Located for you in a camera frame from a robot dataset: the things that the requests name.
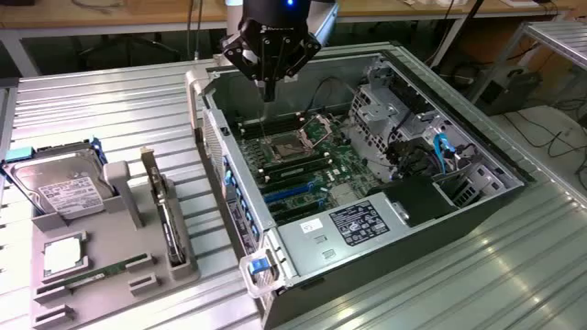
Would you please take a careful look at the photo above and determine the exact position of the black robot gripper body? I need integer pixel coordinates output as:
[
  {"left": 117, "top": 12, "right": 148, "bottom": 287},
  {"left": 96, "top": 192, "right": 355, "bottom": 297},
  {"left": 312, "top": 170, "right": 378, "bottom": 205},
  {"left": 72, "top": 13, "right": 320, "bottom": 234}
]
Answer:
[{"left": 241, "top": 0, "right": 313, "bottom": 39}]

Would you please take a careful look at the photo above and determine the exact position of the graphics card with black cooler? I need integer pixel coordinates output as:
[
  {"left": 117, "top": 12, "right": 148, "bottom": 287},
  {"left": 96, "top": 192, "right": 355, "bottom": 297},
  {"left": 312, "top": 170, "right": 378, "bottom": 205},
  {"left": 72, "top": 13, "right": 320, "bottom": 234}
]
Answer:
[{"left": 139, "top": 146, "right": 189, "bottom": 267}]

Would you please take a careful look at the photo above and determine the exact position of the black RAM slot bank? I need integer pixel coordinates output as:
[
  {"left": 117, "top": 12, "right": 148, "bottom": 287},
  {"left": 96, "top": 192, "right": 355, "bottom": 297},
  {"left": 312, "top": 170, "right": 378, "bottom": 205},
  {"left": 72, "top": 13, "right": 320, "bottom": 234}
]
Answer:
[{"left": 239, "top": 115, "right": 307, "bottom": 140}]

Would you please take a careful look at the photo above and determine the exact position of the metal socket cover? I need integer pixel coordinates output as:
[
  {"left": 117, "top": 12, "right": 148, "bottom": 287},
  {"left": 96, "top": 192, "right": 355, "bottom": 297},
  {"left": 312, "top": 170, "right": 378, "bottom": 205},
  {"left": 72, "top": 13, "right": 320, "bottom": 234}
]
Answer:
[{"left": 297, "top": 115, "right": 335, "bottom": 148}]

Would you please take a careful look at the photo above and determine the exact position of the black office chair base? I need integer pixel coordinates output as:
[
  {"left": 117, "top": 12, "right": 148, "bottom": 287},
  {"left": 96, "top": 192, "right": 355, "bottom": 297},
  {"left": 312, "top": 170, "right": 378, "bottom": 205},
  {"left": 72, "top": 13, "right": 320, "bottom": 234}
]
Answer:
[{"left": 75, "top": 32, "right": 183, "bottom": 68}]

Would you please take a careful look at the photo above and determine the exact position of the silver drive cage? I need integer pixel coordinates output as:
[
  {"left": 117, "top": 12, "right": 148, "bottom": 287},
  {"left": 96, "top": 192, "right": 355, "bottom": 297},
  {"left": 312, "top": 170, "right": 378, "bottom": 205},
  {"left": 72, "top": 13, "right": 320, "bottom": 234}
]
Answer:
[{"left": 348, "top": 58, "right": 442, "bottom": 173}]

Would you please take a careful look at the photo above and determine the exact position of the wooden desk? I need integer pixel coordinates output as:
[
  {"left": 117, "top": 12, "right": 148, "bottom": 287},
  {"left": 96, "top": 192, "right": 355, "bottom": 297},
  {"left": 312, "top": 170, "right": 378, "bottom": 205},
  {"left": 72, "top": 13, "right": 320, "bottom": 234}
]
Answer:
[{"left": 0, "top": 0, "right": 574, "bottom": 39}]

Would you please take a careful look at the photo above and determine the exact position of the CPU socket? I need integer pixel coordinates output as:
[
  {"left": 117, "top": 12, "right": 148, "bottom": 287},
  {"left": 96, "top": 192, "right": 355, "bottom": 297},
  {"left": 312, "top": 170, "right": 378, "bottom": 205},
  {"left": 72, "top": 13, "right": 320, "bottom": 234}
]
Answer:
[{"left": 269, "top": 135, "right": 312, "bottom": 162}]

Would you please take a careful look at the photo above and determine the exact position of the green motherboard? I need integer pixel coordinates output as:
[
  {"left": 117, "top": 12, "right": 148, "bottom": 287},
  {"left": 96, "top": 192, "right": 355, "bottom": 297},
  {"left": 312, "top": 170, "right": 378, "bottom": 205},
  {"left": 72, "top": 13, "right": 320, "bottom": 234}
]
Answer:
[{"left": 233, "top": 109, "right": 391, "bottom": 224}]

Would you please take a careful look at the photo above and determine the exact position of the blue card retainer strip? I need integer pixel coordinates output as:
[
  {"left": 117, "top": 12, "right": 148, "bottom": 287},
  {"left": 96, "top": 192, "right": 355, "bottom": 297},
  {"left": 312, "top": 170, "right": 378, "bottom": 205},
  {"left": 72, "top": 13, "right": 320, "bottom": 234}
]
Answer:
[{"left": 221, "top": 154, "right": 263, "bottom": 241}]

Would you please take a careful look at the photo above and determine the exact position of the blue expansion slot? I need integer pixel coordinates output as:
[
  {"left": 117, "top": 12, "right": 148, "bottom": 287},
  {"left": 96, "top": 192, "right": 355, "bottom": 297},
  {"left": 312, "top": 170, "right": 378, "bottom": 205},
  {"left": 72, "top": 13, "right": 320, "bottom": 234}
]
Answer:
[{"left": 263, "top": 183, "right": 316, "bottom": 204}]

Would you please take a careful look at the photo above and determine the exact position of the silver chipset heatsink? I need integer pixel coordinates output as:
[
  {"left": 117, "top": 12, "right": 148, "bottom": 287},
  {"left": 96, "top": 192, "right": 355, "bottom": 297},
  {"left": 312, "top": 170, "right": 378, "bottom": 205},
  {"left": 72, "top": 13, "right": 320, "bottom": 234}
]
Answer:
[{"left": 329, "top": 184, "right": 363, "bottom": 204}]

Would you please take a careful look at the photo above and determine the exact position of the hard disk drive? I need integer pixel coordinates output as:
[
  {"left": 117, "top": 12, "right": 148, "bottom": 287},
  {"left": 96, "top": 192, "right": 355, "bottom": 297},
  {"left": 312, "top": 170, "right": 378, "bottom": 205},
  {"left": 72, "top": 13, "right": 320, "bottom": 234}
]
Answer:
[{"left": 0, "top": 136, "right": 111, "bottom": 207}]

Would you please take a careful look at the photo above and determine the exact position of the black expansion slot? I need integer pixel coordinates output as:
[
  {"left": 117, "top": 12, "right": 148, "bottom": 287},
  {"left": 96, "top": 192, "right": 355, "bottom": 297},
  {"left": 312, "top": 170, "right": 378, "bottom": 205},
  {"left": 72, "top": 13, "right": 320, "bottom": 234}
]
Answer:
[{"left": 269, "top": 201, "right": 321, "bottom": 221}]

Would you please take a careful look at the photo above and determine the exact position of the black box on floor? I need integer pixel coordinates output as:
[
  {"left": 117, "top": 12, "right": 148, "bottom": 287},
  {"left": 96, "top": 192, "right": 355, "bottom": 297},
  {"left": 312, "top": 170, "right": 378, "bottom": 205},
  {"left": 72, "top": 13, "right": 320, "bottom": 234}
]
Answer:
[{"left": 476, "top": 67, "right": 543, "bottom": 116}]

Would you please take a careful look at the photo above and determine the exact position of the black plastic air shroud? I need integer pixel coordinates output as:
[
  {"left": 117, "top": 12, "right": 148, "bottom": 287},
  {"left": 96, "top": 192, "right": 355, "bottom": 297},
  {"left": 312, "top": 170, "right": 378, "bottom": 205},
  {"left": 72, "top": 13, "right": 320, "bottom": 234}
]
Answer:
[{"left": 383, "top": 177, "right": 459, "bottom": 228}]

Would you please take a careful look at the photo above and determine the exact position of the silver disk bay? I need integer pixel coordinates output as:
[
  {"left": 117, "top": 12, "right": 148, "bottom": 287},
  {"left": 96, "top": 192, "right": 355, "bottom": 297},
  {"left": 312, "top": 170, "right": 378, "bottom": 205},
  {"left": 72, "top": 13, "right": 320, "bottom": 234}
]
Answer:
[{"left": 432, "top": 161, "right": 527, "bottom": 210}]

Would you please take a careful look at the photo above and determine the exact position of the silver hard disk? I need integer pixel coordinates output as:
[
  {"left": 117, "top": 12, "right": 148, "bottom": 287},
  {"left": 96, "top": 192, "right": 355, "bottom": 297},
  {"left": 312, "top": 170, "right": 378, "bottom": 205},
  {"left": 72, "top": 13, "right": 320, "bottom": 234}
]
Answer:
[{"left": 11, "top": 151, "right": 116, "bottom": 221}]

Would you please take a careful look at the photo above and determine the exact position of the grey power supply unit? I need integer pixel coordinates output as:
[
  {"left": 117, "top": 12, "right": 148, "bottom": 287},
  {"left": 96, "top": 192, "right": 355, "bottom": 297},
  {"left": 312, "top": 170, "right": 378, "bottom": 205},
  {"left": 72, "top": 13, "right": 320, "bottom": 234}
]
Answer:
[{"left": 275, "top": 191, "right": 414, "bottom": 280}]

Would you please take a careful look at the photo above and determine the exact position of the metal slat side table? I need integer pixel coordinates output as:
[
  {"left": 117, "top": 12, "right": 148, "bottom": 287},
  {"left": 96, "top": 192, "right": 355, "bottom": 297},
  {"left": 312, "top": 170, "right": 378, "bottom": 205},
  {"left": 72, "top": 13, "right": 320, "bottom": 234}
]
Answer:
[{"left": 467, "top": 20, "right": 587, "bottom": 104}]

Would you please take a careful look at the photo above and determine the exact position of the open black PC case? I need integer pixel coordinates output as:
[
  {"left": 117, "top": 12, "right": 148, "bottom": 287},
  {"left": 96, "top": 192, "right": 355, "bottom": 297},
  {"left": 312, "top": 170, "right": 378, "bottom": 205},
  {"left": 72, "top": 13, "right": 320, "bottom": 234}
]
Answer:
[{"left": 185, "top": 41, "right": 538, "bottom": 330}]

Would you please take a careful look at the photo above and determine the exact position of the grey parts rack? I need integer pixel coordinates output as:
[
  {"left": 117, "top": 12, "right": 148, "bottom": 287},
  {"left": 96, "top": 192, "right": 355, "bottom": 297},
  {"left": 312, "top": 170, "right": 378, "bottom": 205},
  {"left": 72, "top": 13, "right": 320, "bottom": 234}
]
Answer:
[{"left": 29, "top": 159, "right": 203, "bottom": 329}]

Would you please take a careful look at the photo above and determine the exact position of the loose green RAM stick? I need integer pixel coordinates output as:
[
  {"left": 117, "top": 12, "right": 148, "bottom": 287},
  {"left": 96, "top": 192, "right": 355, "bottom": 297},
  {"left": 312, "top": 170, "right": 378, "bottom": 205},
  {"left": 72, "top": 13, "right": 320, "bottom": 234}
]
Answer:
[{"left": 63, "top": 254, "right": 151, "bottom": 286}]

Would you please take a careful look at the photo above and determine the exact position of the silver CPU chip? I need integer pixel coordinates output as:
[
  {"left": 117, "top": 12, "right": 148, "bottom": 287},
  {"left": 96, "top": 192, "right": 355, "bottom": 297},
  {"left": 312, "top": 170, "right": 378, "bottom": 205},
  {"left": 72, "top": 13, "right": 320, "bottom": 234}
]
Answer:
[{"left": 44, "top": 238, "right": 85, "bottom": 272}]

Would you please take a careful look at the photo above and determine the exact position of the thin black case cable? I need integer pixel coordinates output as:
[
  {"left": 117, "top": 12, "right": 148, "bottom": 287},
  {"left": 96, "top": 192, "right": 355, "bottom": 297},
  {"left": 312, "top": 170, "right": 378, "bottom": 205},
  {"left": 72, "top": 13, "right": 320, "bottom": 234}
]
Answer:
[{"left": 309, "top": 77, "right": 357, "bottom": 114}]

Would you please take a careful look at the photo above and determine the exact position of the grey hanging cable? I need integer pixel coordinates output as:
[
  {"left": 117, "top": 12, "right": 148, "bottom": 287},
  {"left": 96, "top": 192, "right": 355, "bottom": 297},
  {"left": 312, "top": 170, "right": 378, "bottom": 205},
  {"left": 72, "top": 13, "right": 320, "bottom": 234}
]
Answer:
[{"left": 185, "top": 0, "right": 205, "bottom": 61}]

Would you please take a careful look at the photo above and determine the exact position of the grey cable on desk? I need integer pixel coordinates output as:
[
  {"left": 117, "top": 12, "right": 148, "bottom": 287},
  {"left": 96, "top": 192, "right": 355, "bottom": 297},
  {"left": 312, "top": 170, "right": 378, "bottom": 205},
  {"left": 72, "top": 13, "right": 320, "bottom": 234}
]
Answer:
[{"left": 72, "top": 0, "right": 124, "bottom": 14}]

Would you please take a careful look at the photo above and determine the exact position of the black hanging cable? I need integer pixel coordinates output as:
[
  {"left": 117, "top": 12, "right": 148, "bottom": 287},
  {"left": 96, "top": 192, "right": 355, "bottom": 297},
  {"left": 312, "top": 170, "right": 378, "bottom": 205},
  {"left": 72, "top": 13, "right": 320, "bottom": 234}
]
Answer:
[{"left": 430, "top": 0, "right": 456, "bottom": 68}]

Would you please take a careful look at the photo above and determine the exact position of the black cable coil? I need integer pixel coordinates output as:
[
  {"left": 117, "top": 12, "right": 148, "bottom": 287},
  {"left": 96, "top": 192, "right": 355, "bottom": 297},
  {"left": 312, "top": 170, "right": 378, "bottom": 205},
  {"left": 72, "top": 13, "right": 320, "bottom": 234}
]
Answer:
[{"left": 451, "top": 63, "right": 482, "bottom": 87}]

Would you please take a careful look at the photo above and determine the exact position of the black wire bundle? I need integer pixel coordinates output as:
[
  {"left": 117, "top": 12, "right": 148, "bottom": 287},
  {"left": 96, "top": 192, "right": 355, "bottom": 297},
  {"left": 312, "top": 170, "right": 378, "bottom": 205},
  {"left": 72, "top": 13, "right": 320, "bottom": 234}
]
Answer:
[{"left": 387, "top": 139, "right": 436, "bottom": 182}]

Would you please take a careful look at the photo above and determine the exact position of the blue disk wire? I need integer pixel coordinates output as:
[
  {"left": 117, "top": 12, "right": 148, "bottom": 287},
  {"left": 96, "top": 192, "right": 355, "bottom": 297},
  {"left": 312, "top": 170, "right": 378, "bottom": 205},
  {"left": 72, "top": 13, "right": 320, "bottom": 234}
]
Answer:
[{"left": 432, "top": 133, "right": 459, "bottom": 173}]

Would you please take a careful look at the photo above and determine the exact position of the grey aluminium frame post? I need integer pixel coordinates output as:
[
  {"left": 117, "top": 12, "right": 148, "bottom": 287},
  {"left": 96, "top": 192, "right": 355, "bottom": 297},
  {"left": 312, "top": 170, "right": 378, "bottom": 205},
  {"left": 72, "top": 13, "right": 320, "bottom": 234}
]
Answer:
[{"left": 0, "top": 78, "right": 20, "bottom": 162}]

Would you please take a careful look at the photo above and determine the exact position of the clear plastic case handle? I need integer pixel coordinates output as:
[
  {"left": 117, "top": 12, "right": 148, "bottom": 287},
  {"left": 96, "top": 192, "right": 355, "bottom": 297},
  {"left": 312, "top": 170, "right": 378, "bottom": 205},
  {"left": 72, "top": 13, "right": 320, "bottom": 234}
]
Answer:
[{"left": 237, "top": 252, "right": 281, "bottom": 299}]

